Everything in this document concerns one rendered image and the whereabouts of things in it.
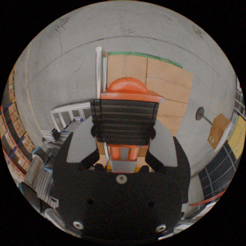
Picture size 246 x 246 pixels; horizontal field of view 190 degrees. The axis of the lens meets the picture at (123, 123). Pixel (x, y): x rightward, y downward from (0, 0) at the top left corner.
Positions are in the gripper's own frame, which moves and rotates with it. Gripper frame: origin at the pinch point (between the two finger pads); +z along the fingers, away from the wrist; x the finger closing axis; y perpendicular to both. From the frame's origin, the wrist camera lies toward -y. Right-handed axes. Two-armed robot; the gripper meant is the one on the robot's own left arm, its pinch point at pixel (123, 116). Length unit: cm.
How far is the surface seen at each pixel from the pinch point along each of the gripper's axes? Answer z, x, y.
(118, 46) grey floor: 120, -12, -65
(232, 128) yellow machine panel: 63, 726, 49
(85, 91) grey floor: 121, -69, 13
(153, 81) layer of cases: 66, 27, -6
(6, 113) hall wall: 7, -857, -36
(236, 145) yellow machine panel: -47, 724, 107
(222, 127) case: 29, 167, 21
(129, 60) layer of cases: 66, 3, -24
